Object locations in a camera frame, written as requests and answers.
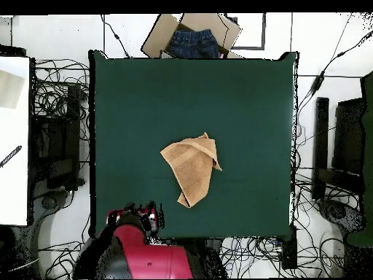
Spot dark green table cloth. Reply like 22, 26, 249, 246
87, 49, 299, 240

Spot black cable with adapter block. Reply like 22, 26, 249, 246
297, 28, 373, 117

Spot black equipment rack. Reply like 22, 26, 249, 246
28, 83, 85, 195

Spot black power strip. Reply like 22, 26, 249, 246
280, 225, 299, 270

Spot black flat panel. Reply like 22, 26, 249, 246
331, 97, 367, 176

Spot black rectangular frame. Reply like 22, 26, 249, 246
224, 12, 267, 51

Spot white side table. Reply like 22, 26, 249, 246
0, 55, 31, 227

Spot black cable with inline plug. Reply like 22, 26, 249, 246
100, 13, 131, 58

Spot beige sheet of card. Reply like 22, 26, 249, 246
0, 69, 26, 111

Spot black office chair base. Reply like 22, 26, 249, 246
8, 189, 72, 279
316, 198, 367, 237

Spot open cardboard box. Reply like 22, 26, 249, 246
141, 12, 243, 60

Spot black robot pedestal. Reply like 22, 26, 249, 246
200, 237, 228, 279

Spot tangle of black cables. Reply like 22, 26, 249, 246
219, 235, 346, 279
37, 240, 87, 279
32, 58, 90, 141

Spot black upright bar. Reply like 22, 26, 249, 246
312, 96, 330, 201

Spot blue denim jeans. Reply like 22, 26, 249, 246
166, 28, 221, 60

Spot tan terry towel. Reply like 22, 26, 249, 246
160, 131, 223, 209

